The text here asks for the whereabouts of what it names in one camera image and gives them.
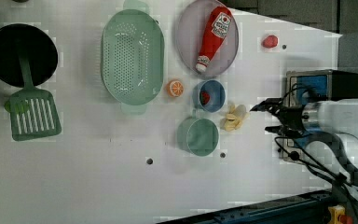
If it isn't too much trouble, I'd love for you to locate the silver toaster oven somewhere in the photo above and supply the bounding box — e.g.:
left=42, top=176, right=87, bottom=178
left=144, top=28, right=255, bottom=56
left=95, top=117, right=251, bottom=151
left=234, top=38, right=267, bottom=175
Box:
left=282, top=70, right=358, bottom=163

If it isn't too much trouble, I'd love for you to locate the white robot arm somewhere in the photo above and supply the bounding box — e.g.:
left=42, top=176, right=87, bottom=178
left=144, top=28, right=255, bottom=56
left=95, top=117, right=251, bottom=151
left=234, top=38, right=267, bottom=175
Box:
left=252, top=98, right=358, bottom=167

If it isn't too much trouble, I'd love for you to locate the yellow plush peeled banana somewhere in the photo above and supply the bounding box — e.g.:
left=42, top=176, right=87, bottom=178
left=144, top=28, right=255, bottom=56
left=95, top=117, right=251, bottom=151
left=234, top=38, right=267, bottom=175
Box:
left=220, top=104, right=250, bottom=132

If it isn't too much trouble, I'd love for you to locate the orange slice toy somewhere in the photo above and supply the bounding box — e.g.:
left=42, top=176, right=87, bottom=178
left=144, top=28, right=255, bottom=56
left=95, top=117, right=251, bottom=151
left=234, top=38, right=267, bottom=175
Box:
left=166, top=80, right=184, bottom=97

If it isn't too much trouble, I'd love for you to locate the green perforated colander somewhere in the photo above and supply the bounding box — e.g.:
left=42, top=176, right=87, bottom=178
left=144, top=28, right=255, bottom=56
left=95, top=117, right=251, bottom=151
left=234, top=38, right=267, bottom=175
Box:
left=101, top=0, right=165, bottom=115

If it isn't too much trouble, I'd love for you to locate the yellow red emergency button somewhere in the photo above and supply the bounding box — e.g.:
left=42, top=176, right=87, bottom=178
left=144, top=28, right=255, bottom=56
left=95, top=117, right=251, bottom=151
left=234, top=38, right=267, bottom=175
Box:
left=328, top=205, right=353, bottom=224

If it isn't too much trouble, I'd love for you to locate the green slotted spatula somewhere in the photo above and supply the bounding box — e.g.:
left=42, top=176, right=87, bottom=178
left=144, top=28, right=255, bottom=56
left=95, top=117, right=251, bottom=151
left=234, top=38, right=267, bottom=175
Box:
left=9, top=40, right=62, bottom=141

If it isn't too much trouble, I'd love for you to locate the small green toy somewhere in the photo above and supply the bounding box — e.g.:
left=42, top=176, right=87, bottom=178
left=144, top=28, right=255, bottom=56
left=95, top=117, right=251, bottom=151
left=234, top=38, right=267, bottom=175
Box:
left=4, top=101, right=29, bottom=114

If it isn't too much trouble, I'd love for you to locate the red toy strawberry on table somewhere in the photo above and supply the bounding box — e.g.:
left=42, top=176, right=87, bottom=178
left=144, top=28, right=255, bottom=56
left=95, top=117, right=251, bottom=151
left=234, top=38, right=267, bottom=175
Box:
left=262, top=35, right=279, bottom=49

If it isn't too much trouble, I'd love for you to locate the green mug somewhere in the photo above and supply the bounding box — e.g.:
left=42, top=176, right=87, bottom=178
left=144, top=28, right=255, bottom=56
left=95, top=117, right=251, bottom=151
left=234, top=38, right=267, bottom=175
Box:
left=176, top=109, right=219, bottom=157

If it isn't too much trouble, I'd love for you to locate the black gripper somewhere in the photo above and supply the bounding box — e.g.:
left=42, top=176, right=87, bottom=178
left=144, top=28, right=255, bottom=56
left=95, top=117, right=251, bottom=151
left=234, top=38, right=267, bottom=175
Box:
left=251, top=98, right=306, bottom=137

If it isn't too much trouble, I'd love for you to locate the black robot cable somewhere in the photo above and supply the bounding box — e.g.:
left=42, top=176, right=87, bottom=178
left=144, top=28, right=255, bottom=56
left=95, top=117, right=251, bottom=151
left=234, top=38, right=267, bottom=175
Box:
left=274, top=82, right=358, bottom=224

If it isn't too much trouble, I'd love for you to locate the grey round plate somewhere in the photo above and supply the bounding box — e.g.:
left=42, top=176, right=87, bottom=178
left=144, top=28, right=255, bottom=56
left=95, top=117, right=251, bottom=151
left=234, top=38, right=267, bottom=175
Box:
left=175, top=0, right=239, bottom=78

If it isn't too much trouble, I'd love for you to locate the red plush ketchup bottle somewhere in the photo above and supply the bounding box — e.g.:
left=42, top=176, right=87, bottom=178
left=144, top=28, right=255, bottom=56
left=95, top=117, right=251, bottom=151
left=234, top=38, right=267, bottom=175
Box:
left=196, top=7, right=232, bottom=73

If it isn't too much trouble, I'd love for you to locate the blue small bowl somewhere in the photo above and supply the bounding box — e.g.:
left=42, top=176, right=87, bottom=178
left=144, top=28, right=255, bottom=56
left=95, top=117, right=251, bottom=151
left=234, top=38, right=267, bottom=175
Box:
left=192, top=80, right=226, bottom=113

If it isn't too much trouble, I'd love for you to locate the black round pan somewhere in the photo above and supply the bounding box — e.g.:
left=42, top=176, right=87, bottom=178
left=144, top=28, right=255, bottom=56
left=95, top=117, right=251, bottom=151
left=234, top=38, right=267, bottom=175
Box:
left=0, top=23, right=59, bottom=88

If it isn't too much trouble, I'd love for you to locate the red toy strawberry in bowl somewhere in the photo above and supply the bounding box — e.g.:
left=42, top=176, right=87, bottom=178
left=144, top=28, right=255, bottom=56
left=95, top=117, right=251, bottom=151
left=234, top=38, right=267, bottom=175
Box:
left=200, top=91, right=211, bottom=105

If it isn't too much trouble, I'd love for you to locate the blue metal frame rail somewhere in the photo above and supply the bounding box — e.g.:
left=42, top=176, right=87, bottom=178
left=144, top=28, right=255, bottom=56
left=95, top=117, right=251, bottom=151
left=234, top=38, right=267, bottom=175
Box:
left=159, top=190, right=335, bottom=224

